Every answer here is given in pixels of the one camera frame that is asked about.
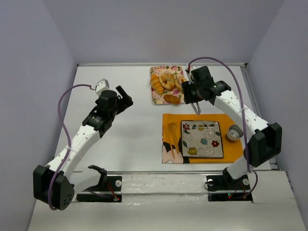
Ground stainless steel serving tongs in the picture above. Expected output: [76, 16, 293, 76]
[174, 73, 202, 116]

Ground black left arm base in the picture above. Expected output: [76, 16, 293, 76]
[76, 175, 122, 203]

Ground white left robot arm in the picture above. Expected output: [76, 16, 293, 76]
[33, 84, 133, 210]

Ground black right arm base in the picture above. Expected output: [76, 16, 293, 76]
[204, 175, 253, 202]

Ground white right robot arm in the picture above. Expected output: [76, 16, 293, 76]
[182, 66, 282, 180]

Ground twisted pretzel bread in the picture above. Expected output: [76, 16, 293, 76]
[159, 73, 175, 90]

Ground striped croissant bread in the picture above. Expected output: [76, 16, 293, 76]
[150, 74, 164, 95]

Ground floral rectangular tray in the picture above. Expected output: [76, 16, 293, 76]
[150, 65, 187, 104]

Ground brown fried pastry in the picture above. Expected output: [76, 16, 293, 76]
[163, 94, 181, 105]

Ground wooden spoon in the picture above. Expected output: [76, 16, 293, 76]
[167, 122, 180, 154]

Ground square flower-patterned plate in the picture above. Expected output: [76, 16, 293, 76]
[181, 120, 224, 159]

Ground small brown cup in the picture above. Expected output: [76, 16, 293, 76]
[225, 125, 244, 142]

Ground wooden chopstick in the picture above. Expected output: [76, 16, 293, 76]
[168, 132, 175, 159]

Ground orange cloth placemat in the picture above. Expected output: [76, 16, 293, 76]
[162, 114, 243, 164]

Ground glazed ring donut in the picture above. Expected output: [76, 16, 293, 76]
[175, 76, 187, 91]

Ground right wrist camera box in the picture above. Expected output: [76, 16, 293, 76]
[186, 65, 199, 83]

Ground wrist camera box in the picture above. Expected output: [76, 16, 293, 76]
[95, 78, 110, 96]
[186, 65, 199, 83]

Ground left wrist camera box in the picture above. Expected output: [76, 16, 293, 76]
[95, 78, 110, 96]

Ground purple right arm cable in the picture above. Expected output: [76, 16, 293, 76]
[187, 57, 258, 199]

